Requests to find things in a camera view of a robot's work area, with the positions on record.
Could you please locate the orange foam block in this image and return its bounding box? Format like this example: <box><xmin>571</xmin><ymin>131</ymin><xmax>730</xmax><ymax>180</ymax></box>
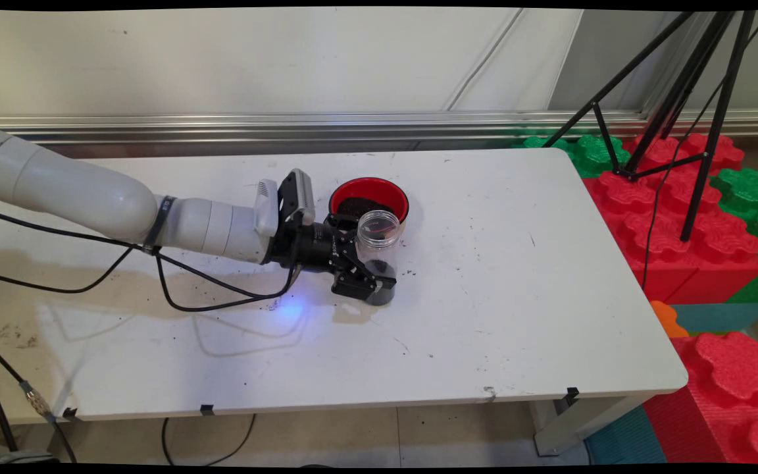
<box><xmin>650</xmin><ymin>301</ymin><xmax>689</xmax><ymax>338</ymax></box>

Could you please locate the black tripod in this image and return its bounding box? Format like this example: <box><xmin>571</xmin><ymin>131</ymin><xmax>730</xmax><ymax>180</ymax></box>
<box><xmin>542</xmin><ymin>10</ymin><xmax>758</xmax><ymax>243</ymax></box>

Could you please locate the white table leg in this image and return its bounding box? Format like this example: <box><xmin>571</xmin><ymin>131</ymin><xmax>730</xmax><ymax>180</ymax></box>
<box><xmin>529</xmin><ymin>395</ymin><xmax>643</xmax><ymax>457</ymax></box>

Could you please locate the large red foam block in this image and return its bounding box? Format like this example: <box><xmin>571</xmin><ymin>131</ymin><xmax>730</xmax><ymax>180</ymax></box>
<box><xmin>582</xmin><ymin>168</ymin><xmax>758</xmax><ymax>303</ymax></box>

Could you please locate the black floor cable loop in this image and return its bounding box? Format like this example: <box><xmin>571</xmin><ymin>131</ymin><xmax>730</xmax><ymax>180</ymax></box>
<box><xmin>161</xmin><ymin>413</ymin><xmax>257</xmax><ymax>467</ymax></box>

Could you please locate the clear plastic jar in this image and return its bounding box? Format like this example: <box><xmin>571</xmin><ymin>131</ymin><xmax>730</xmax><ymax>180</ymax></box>
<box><xmin>355</xmin><ymin>209</ymin><xmax>401</xmax><ymax>307</ymax></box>

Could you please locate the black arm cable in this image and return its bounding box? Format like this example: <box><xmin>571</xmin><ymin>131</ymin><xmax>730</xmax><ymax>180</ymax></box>
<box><xmin>0</xmin><ymin>206</ymin><xmax>301</xmax><ymax>313</ymax></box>
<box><xmin>0</xmin><ymin>245</ymin><xmax>297</xmax><ymax>311</ymax></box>

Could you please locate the teal foam block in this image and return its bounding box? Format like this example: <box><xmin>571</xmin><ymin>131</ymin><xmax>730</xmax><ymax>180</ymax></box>
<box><xmin>583</xmin><ymin>405</ymin><xmax>669</xmax><ymax>465</ymax></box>
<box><xmin>672</xmin><ymin>303</ymin><xmax>758</xmax><ymax>334</ymax></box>

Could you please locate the aluminium wall rail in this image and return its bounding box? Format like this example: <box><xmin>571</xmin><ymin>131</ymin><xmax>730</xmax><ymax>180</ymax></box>
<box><xmin>0</xmin><ymin>109</ymin><xmax>758</xmax><ymax>147</ymax></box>

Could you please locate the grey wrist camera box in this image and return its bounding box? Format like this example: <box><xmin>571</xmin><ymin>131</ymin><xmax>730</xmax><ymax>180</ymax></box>
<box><xmin>278</xmin><ymin>169</ymin><xmax>317</xmax><ymax>228</ymax></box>

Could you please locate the black cable metal connector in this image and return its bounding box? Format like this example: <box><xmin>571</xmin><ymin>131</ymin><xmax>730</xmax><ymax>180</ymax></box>
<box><xmin>0</xmin><ymin>332</ymin><xmax>78</xmax><ymax>463</ymax></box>

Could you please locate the red bowl cream outside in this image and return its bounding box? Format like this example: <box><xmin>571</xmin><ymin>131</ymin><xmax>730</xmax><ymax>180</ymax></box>
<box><xmin>328</xmin><ymin>176</ymin><xmax>411</xmax><ymax>230</ymax></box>

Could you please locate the black granules portion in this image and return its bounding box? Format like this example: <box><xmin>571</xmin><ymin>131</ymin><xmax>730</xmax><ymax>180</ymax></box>
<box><xmin>365</xmin><ymin>259</ymin><xmax>395</xmax><ymax>305</ymax></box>

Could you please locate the grey floor device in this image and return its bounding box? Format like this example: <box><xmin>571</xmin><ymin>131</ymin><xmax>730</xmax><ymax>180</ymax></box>
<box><xmin>0</xmin><ymin>450</ymin><xmax>57</xmax><ymax>465</ymax></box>

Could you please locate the green foam block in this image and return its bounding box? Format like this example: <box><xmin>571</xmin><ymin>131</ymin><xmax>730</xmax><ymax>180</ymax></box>
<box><xmin>710</xmin><ymin>168</ymin><xmax>758</xmax><ymax>303</ymax></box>
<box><xmin>514</xmin><ymin>135</ymin><xmax>631</xmax><ymax>178</ymax></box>

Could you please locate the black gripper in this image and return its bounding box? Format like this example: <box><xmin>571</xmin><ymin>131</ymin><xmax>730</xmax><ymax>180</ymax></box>
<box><xmin>266</xmin><ymin>212</ymin><xmax>397</xmax><ymax>302</ymax></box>

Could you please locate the black strap on arm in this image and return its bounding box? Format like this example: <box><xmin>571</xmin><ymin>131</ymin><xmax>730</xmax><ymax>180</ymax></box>
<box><xmin>144</xmin><ymin>196</ymin><xmax>177</xmax><ymax>254</ymax></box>

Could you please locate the black granules heap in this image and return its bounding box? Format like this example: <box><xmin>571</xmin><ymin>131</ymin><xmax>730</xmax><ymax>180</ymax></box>
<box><xmin>338</xmin><ymin>196</ymin><xmax>394</xmax><ymax>219</ymax></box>

